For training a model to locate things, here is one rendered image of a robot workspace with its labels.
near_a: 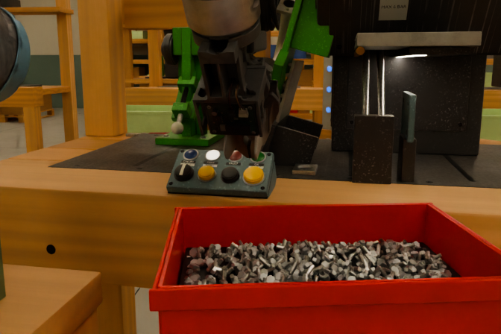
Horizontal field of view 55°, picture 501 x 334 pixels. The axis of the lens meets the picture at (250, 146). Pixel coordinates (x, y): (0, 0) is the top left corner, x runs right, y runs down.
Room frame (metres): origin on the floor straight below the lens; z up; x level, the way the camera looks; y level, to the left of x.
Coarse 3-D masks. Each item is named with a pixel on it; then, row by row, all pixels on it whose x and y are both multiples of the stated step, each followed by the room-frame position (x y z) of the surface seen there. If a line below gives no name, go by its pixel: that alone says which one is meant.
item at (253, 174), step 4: (248, 168) 0.67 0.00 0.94; (252, 168) 0.67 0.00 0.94; (256, 168) 0.66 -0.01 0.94; (260, 168) 0.67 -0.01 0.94; (244, 172) 0.66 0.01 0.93; (248, 172) 0.66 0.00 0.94; (252, 172) 0.66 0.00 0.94; (256, 172) 0.66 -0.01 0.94; (260, 172) 0.66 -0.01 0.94; (244, 176) 0.66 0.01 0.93; (248, 176) 0.65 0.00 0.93; (252, 176) 0.65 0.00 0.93; (256, 176) 0.65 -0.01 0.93; (260, 176) 0.65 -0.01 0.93; (248, 180) 0.65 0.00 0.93; (252, 180) 0.65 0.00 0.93; (256, 180) 0.65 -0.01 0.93; (260, 180) 0.65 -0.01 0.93
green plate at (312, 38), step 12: (300, 0) 0.86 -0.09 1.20; (312, 0) 0.87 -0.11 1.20; (300, 12) 0.87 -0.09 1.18; (312, 12) 0.87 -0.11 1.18; (300, 24) 0.87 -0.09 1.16; (312, 24) 0.87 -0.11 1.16; (288, 36) 0.86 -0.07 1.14; (300, 36) 0.87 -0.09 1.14; (312, 36) 0.87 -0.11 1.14; (324, 36) 0.86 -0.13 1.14; (288, 48) 0.86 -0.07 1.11; (300, 48) 0.87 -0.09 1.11; (312, 48) 0.87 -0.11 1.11; (324, 48) 0.86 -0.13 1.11; (288, 60) 0.90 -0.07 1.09; (288, 72) 0.96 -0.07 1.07
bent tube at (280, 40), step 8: (280, 0) 0.96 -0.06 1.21; (288, 0) 0.97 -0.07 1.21; (280, 8) 0.94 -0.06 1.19; (288, 8) 0.94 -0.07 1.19; (288, 16) 0.96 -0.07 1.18; (280, 24) 0.99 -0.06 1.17; (288, 24) 0.97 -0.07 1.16; (280, 32) 1.00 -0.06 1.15; (280, 40) 1.01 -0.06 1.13; (280, 48) 1.01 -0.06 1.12
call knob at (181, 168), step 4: (184, 164) 0.69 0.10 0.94; (176, 168) 0.68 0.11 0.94; (180, 168) 0.68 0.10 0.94; (184, 168) 0.68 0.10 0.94; (188, 168) 0.68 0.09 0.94; (176, 172) 0.68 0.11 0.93; (180, 172) 0.67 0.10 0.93; (184, 172) 0.67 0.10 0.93; (188, 172) 0.67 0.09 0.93; (176, 176) 0.68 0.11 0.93; (180, 176) 0.67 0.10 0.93; (184, 176) 0.67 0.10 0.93; (188, 176) 0.67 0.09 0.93
